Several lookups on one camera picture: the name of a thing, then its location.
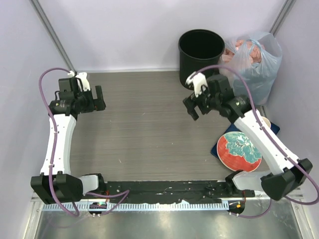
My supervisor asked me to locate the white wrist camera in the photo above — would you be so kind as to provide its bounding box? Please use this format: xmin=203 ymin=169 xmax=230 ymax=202
xmin=185 ymin=72 xmax=208 ymax=98
xmin=67 ymin=71 xmax=91 ymax=92

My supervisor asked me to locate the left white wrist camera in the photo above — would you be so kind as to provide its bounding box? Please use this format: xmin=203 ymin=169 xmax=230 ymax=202
xmin=67 ymin=71 xmax=91 ymax=92

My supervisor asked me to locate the blue bag of trash bags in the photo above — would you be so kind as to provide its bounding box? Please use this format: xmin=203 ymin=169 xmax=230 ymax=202
xmin=220 ymin=31 xmax=283 ymax=106

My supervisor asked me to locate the black plastic trash bin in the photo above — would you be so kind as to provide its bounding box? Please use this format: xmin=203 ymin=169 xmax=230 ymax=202
xmin=177 ymin=29 xmax=225 ymax=89

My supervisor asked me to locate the white slotted cable duct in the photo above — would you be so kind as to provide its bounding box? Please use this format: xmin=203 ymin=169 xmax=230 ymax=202
xmin=42 ymin=200 xmax=229 ymax=212

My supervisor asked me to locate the red teal patterned plate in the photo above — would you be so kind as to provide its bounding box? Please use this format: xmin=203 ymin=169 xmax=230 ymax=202
xmin=216 ymin=131 xmax=262 ymax=172

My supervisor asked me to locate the pink paper cup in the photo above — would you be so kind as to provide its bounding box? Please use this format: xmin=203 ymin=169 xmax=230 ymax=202
xmin=260 ymin=116 xmax=271 ymax=128

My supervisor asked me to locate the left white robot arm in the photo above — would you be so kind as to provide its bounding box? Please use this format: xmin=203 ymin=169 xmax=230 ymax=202
xmin=30 ymin=72 xmax=106 ymax=204

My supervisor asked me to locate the left aluminium frame post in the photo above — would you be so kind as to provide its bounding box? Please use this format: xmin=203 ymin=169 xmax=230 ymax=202
xmin=29 ymin=0 xmax=76 ymax=72

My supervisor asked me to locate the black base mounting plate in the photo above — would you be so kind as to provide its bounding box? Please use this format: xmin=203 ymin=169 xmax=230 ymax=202
xmin=98 ymin=180 xmax=255 ymax=204

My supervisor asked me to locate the aluminium frame post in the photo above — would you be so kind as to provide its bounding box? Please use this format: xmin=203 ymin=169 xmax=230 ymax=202
xmin=269 ymin=0 xmax=296 ymax=36
xmin=29 ymin=0 xmax=76 ymax=72

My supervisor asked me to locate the right aluminium frame post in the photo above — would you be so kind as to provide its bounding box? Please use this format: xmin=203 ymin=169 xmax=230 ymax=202
xmin=269 ymin=0 xmax=296 ymax=36

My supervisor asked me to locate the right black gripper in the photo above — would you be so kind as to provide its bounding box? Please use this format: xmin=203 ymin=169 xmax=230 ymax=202
xmin=184 ymin=80 xmax=221 ymax=120

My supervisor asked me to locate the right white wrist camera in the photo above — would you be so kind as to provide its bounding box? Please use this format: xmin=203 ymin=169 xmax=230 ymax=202
xmin=185 ymin=72 xmax=208 ymax=98

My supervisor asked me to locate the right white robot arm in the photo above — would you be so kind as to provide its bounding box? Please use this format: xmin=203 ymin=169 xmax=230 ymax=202
xmin=183 ymin=73 xmax=313 ymax=201

